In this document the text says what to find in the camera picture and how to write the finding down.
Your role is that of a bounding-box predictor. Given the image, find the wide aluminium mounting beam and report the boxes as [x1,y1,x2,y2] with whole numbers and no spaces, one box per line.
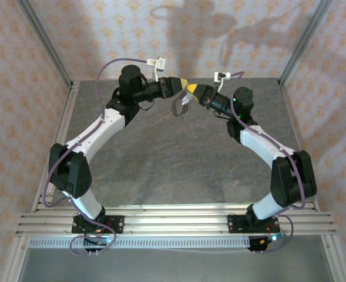
[15,213,337,236]

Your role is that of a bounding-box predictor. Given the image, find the small controller board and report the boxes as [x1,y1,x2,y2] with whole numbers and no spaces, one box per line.
[265,232,288,244]
[96,236,115,247]

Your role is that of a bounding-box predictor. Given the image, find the grey metal shelf panel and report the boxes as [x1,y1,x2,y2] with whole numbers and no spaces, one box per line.
[18,247,334,282]

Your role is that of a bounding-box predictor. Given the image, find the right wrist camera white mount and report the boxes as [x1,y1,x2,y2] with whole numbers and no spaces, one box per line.
[213,71,232,93]

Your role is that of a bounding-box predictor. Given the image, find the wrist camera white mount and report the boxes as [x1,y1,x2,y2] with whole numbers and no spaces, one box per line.
[213,71,232,93]
[145,56,167,83]

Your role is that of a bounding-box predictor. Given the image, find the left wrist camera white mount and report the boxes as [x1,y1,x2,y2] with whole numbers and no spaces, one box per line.
[145,56,167,83]

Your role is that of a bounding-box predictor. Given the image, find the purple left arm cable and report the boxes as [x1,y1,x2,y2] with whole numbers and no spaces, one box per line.
[43,57,147,257]

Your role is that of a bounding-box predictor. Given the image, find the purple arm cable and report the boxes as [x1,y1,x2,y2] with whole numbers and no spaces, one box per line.
[43,57,147,257]
[229,70,306,254]

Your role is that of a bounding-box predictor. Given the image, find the aluminium table side rail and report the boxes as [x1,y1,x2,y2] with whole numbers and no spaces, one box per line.
[278,78,304,155]
[31,81,81,213]

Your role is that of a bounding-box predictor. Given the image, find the aluminium frame post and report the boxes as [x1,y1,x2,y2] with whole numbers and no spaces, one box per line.
[16,0,80,89]
[277,0,335,86]

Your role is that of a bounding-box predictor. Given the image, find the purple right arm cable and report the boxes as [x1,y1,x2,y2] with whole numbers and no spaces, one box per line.
[229,70,306,254]

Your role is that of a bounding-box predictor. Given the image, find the aluminium table edge rail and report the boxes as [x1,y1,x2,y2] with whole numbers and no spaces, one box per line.
[33,204,319,214]

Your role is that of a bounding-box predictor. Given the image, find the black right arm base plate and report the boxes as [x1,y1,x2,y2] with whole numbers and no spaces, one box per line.
[227,214,281,235]

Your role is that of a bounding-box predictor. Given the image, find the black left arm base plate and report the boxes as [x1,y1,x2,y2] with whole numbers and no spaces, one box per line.
[72,214,125,235]

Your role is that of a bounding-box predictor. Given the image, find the white slotted cable duct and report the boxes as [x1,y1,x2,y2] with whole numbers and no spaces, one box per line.
[28,237,251,250]

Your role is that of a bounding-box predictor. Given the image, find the aluminium lower frame rail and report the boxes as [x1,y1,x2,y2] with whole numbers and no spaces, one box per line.
[1,234,31,282]
[321,234,346,282]

